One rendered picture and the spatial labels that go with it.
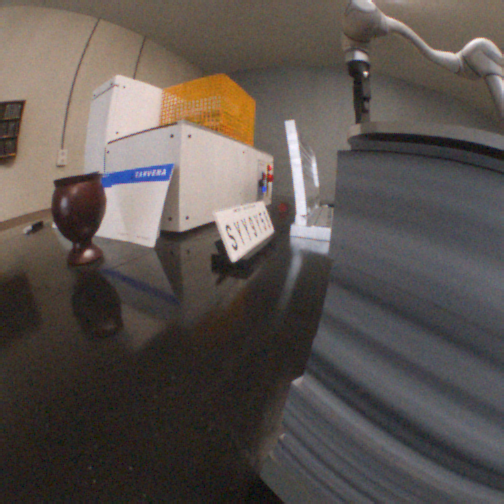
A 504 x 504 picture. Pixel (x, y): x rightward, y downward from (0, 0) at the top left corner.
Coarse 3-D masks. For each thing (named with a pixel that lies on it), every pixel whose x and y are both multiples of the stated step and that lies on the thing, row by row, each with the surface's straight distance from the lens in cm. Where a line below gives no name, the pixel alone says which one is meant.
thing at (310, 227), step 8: (320, 208) 77; (328, 208) 81; (296, 216) 42; (304, 216) 42; (312, 216) 54; (320, 216) 54; (328, 216) 58; (296, 224) 41; (304, 224) 42; (312, 224) 41; (320, 224) 44; (328, 224) 46; (296, 232) 40; (304, 232) 40; (312, 232) 40; (320, 232) 40; (328, 232) 40; (328, 240) 40
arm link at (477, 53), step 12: (468, 48) 109; (480, 48) 104; (492, 48) 104; (468, 60) 110; (480, 60) 103; (492, 60) 103; (480, 72) 105; (492, 72) 102; (492, 84) 101; (492, 96) 101
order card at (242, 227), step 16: (224, 208) 24; (240, 208) 28; (256, 208) 33; (224, 224) 23; (240, 224) 26; (256, 224) 31; (224, 240) 22; (240, 240) 25; (256, 240) 29; (240, 256) 24
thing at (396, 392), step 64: (384, 128) 2; (448, 128) 2; (384, 192) 2; (448, 192) 2; (384, 256) 2; (448, 256) 2; (320, 320) 3; (384, 320) 2; (448, 320) 2; (320, 384) 3; (384, 384) 2; (448, 384) 2; (320, 448) 4; (384, 448) 3; (448, 448) 3
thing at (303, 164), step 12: (288, 132) 41; (300, 132) 48; (288, 144) 41; (300, 144) 44; (300, 156) 40; (312, 156) 82; (300, 168) 40; (312, 168) 78; (300, 180) 39; (312, 180) 72; (300, 192) 39; (312, 192) 55; (300, 204) 40; (312, 204) 52
